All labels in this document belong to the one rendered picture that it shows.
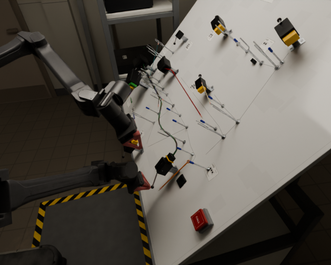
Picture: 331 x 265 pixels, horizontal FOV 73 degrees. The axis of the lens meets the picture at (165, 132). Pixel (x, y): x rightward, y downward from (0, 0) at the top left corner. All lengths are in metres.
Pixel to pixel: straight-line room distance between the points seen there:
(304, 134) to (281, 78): 0.21
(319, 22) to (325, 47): 0.10
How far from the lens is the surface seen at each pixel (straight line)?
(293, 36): 0.78
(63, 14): 3.40
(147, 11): 1.59
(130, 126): 0.72
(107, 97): 0.70
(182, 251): 0.86
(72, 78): 0.81
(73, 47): 3.50
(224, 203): 0.76
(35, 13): 3.61
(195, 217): 0.78
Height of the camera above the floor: 1.78
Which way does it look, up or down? 41 degrees down
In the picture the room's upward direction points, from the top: 5 degrees counter-clockwise
